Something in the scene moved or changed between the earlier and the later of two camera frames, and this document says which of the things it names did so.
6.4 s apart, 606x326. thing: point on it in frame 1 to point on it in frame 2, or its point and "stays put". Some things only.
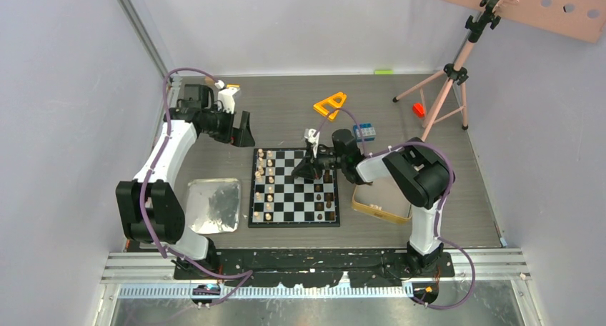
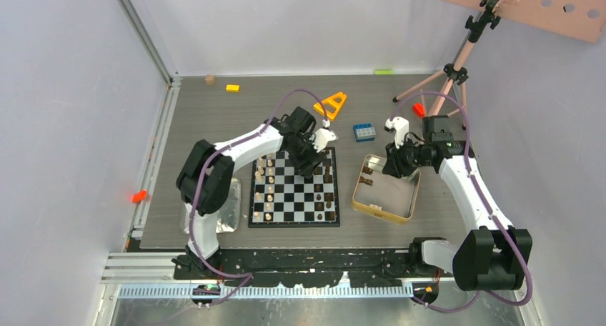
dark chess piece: (327, 178) stays put
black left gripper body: (220, 126) to (303, 156)
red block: (419, 109) stays put
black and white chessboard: (278, 199) stays put
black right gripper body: (326, 159) to (408, 156)
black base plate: (364, 269) stays put
